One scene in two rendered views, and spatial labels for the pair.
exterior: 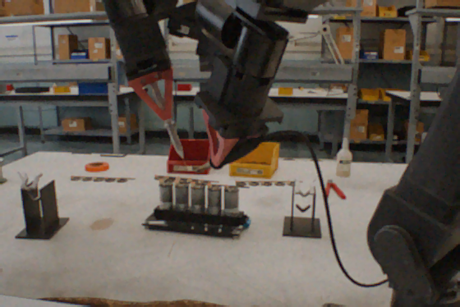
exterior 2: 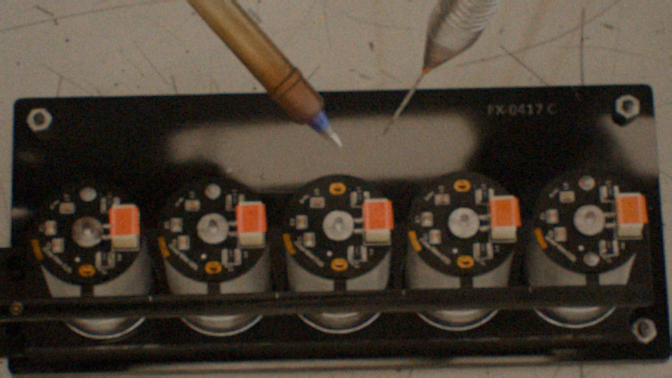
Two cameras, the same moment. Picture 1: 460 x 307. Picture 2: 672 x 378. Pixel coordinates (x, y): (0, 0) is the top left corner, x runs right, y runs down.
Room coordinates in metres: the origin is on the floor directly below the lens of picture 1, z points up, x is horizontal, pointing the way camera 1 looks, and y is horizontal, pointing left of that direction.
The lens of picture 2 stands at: (0.81, -0.01, 1.34)
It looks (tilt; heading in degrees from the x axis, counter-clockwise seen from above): 70 degrees down; 165
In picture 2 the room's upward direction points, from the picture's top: straight up
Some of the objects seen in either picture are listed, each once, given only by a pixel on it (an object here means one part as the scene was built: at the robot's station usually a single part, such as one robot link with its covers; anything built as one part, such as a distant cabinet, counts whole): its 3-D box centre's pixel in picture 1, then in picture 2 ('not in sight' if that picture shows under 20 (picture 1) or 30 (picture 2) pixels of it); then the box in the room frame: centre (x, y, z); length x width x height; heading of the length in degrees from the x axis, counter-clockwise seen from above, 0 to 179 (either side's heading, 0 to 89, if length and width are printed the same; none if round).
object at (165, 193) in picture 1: (166, 198); (579, 255); (0.65, 0.10, 0.79); 0.02 x 0.02 x 0.05
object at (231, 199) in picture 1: (231, 203); (97, 266); (0.62, -0.01, 0.79); 0.02 x 0.02 x 0.05
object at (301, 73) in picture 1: (259, 74); not in sight; (2.91, -0.24, 0.90); 1.30 x 0.06 x 0.12; 82
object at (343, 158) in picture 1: (344, 154); not in sight; (0.91, -0.28, 0.80); 0.03 x 0.03 x 0.10
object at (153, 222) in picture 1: (195, 222); (336, 232); (0.62, 0.05, 0.76); 0.16 x 0.07 x 0.01; 76
